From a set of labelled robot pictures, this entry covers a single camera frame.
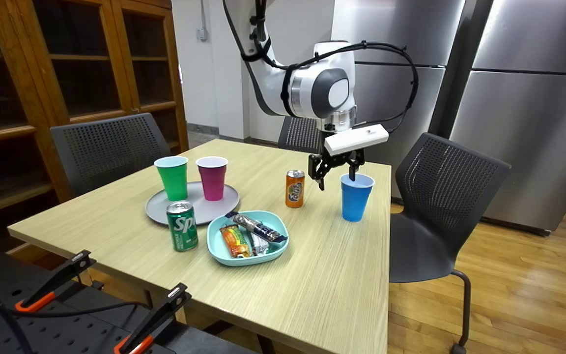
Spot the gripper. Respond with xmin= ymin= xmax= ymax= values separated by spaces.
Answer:
xmin=308 ymin=149 xmax=366 ymax=191

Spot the blue plastic cup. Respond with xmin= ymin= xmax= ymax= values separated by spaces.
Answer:
xmin=340 ymin=173 xmax=375 ymax=223

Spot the orange soda can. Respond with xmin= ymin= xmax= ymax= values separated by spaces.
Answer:
xmin=284 ymin=170 xmax=307 ymax=208

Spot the grey mesh chair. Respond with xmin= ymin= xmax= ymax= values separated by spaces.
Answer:
xmin=389 ymin=132 xmax=512 ymax=354
xmin=50 ymin=113 xmax=172 ymax=198
xmin=278 ymin=116 xmax=324 ymax=154

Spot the dark snack bar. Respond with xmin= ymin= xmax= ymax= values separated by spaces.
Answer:
xmin=232 ymin=212 xmax=289 ymax=243

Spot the silver snack packet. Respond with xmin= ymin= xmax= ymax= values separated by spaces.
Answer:
xmin=250 ymin=232 xmax=270 ymax=256

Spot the magenta plastic cup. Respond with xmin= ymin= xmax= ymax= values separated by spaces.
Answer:
xmin=196 ymin=156 xmax=229 ymax=202

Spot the orange snack packet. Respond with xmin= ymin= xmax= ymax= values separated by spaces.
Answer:
xmin=219 ymin=224 xmax=253 ymax=259

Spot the teal shallow bowl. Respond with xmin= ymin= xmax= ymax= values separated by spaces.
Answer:
xmin=206 ymin=210 xmax=290 ymax=267

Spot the grey round plate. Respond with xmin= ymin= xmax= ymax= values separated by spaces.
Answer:
xmin=145 ymin=181 xmax=241 ymax=227

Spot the stainless steel refrigerator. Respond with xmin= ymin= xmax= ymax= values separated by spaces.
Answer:
xmin=331 ymin=0 xmax=466 ymax=200
xmin=449 ymin=0 xmax=566 ymax=236

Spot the green plastic cup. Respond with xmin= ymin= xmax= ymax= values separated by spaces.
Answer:
xmin=154 ymin=156 xmax=189 ymax=202

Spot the green soda can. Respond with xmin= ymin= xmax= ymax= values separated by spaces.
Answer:
xmin=166 ymin=201 xmax=199 ymax=253

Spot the black and orange clamp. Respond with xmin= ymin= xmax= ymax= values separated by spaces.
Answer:
xmin=14 ymin=250 xmax=97 ymax=314
xmin=113 ymin=282 xmax=193 ymax=354

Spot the wooden glass-door cabinet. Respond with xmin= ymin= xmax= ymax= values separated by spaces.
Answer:
xmin=0 ymin=0 xmax=190 ymax=264

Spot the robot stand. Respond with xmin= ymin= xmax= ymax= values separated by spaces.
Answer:
xmin=0 ymin=251 xmax=260 ymax=354

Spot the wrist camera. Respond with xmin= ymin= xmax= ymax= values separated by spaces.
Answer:
xmin=323 ymin=124 xmax=390 ymax=157

